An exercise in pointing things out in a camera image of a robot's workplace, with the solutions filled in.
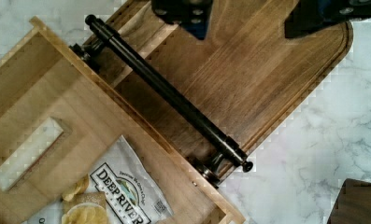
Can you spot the light wooden drawer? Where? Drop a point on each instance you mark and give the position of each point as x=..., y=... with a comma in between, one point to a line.
x=42, y=77

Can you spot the black metal drawer handle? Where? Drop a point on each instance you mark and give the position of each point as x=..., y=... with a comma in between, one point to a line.
x=227, y=147

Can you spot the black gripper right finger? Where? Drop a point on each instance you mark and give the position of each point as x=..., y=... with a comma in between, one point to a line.
x=311, y=16

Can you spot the Deep River chips bag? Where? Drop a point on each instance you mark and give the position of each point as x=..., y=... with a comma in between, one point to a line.
x=119, y=183

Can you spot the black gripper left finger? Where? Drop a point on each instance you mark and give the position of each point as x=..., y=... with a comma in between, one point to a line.
x=191, y=15

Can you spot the dark brown wooden object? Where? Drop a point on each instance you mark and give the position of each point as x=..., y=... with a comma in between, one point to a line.
x=353, y=203

